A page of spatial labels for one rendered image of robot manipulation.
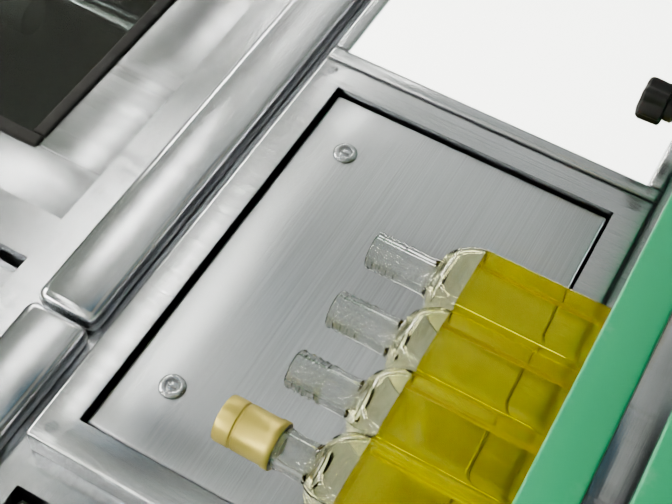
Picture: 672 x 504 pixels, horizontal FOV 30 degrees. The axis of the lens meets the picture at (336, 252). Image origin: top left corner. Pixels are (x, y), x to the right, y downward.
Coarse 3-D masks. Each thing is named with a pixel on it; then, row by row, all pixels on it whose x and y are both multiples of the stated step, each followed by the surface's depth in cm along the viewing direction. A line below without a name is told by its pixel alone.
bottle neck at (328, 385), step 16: (304, 352) 86; (288, 368) 85; (304, 368) 85; (320, 368) 85; (336, 368) 85; (288, 384) 85; (304, 384) 84; (320, 384) 84; (336, 384) 84; (352, 384) 84; (320, 400) 85; (336, 400) 84
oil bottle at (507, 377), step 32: (416, 320) 86; (448, 320) 86; (384, 352) 87; (416, 352) 84; (448, 352) 84; (480, 352) 85; (512, 352) 85; (448, 384) 84; (480, 384) 83; (512, 384) 83; (544, 384) 83; (512, 416) 82; (544, 416) 82
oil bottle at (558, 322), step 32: (448, 256) 89; (480, 256) 89; (448, 288) 87; (480, 288) 87; (512, 288) 88; (544, 288) 88; (480, 320) 87; (512, 320) 86; (544, 320) 86; (576, 320) 86; (544, 352) 86; (576, 352) 85
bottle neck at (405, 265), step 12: (384, 240) 91; (396, 240) 91; (372, 252) 91; (384, 252) 91; (396, 252) 90; (408, 252) 90; (420, 252) 91; (372, 264) 91; (384, 264) 91; (396, 264) 90; (408, 264) 90; (420, 264) 90; (432, 264) 90; (396, 276) 90; (408, 276) 90; (420, 276) 90; (408, 288) 91; (420, 288) 90
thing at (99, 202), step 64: (0, 0) 129; (64, 0) 129; (128, 0) 130; (192, 0) 130; (256, 0) 128; (320, 0) 125; (0, 64) 123; (64, 64) 124; (128, 64) 124; (192, 64) 125; (256, 64) 120; (0, 128) 118; (64, 128) 119; (128, 128) 119; (192, 128) 115; (256, 128) 116; (0, 192) 112; (64, 192) 114; (128, 192) 110; (192, 192) 110; (0, 256) 111; (64, 256) 108; (128, 256) 106; (0, 320) 104; (64, 320) 102; (0, 384) 98; (0, 448) 97
